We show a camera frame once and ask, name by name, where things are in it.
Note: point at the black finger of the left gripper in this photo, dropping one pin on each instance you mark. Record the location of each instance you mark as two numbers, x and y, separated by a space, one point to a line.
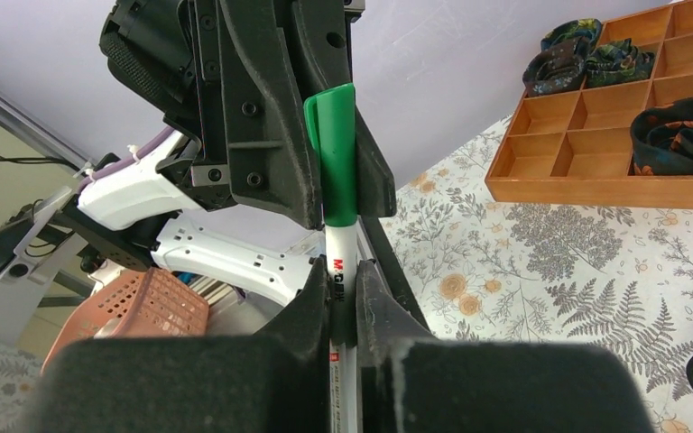
324 60

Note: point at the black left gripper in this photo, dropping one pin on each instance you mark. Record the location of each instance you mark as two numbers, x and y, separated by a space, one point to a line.
223 74

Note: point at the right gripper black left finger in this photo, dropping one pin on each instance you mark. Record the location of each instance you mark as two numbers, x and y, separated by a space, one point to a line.
275 380

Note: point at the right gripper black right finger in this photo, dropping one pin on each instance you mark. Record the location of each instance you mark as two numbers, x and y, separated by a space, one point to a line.
415 382

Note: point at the green marker cap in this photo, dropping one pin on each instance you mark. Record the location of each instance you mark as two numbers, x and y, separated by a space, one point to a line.
330 118

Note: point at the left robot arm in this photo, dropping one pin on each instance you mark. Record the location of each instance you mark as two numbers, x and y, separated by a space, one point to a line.
125 212

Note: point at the floral patterned tablecloth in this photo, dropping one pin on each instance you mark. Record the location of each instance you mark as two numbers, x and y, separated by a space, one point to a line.
617 277

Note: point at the orange plastic basket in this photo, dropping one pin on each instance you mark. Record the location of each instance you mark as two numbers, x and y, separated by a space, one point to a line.
136 304

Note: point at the dark rolled fabric front left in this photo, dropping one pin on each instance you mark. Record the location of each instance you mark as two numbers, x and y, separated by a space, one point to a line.
559 69

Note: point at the dark rolled fabric back left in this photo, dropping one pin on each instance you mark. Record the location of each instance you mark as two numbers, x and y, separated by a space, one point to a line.
587 30

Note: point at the wooden compartment tray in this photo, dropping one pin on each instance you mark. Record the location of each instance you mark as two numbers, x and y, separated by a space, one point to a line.
575 148

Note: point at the dark green rolled fabric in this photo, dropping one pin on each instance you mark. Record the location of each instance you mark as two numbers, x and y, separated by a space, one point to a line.
618 62

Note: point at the dark rolled fabric orange pattern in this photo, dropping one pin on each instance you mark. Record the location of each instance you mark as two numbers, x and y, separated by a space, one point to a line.
662 140

